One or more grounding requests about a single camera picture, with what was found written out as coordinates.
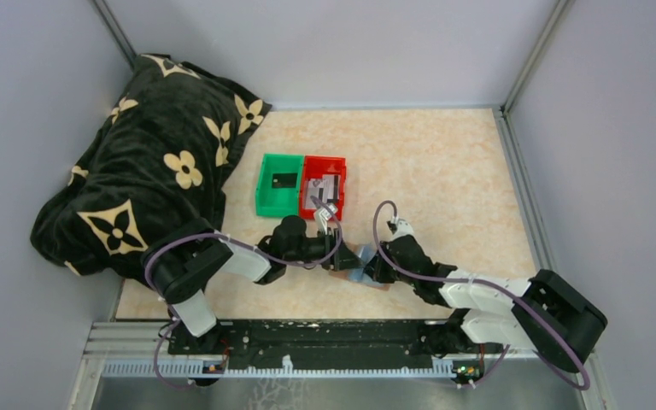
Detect black card in green bin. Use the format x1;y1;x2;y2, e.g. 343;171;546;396
272;173;299;189

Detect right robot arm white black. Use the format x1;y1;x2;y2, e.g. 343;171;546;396
363;235;608;373

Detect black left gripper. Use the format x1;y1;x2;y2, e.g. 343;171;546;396
285;227;366;272

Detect brown leather card holder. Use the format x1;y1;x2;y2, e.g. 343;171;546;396
329;243;390;291

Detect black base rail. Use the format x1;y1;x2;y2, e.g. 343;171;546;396
167;319;502;357

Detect black floral blanket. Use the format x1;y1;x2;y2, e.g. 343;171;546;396
30;54;272;282

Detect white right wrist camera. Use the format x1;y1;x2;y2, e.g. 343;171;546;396
387;219;415;240

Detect green plastic bin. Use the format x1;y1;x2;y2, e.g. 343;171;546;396
255;153;304;218

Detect silver credit card black stripe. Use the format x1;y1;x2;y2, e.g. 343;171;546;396
321;174;340;202

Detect aluminium frame rail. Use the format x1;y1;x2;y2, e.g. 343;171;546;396
495;109;607;373

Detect white VIP card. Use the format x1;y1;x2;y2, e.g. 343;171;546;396
303;179;324;209

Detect red plastic bin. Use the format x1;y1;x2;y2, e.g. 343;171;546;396
298;155;347;220

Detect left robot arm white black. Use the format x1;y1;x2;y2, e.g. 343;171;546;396
141;215;362;354

